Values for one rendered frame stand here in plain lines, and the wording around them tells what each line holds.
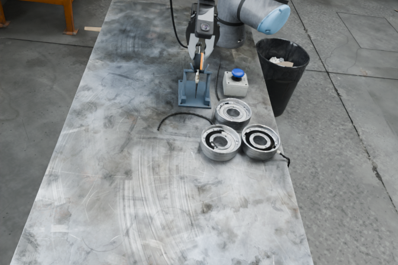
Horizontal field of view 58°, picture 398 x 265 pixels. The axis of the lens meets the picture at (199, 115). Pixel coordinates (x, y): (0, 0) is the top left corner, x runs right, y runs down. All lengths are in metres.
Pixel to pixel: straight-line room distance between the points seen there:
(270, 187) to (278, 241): 0.14
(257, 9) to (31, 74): 1.74
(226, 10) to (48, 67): 1.61
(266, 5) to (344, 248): 1.22
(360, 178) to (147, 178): 1.61
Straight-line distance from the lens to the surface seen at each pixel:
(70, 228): 0.81
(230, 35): 1.38
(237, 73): 1.12
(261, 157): 0.95
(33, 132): 2.18
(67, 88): 2.45
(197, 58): 1.05
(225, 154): 0.91
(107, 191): 0.86
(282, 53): 2.43
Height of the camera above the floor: 1.49
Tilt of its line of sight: 41 degrees down
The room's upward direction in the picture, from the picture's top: 10 degrees clockwise
